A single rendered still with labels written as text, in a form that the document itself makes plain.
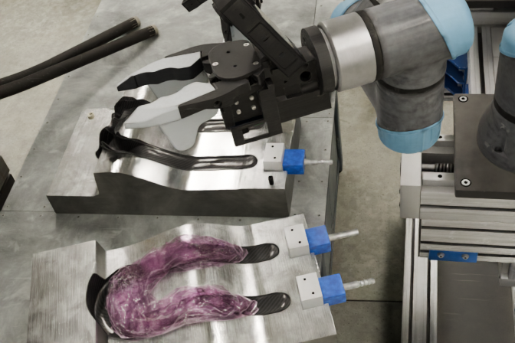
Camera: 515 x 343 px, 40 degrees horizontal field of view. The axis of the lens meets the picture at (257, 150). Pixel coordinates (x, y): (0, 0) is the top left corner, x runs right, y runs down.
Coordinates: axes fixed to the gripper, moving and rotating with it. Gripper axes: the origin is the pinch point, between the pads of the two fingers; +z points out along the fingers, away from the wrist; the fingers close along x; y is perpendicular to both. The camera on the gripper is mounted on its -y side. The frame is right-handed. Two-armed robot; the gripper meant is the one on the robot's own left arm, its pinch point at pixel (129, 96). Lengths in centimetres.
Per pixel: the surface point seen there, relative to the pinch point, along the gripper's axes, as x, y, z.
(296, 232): 29, 54, -18
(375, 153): 129, 130, -67
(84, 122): 77, 50, 17
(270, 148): 47, 48, -19
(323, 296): 15, 57, -18
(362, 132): 140, 128, -67
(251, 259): 29, 57, -9
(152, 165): 52, 48, 4
